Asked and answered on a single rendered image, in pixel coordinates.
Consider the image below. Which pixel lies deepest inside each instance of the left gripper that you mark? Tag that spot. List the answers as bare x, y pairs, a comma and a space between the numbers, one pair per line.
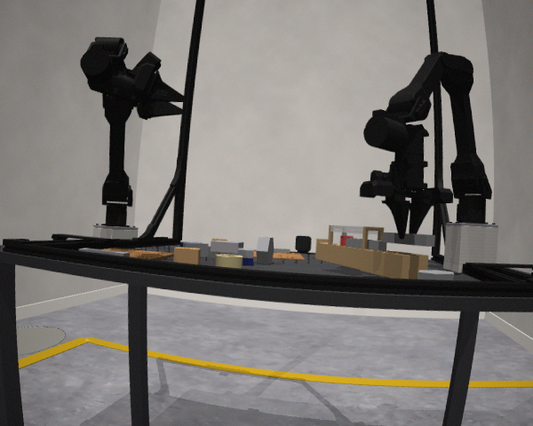
408, 173

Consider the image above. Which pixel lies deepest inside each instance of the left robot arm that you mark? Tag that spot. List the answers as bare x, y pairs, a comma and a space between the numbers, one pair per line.
390, 132

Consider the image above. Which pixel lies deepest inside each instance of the cream roll of tape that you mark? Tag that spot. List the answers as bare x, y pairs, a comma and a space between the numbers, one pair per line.
234, 261

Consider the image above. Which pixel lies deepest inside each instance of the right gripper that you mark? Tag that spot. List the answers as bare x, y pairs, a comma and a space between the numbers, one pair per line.
156, 90

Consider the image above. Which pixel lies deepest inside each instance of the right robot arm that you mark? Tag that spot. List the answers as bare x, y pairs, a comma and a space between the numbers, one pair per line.
99, 70

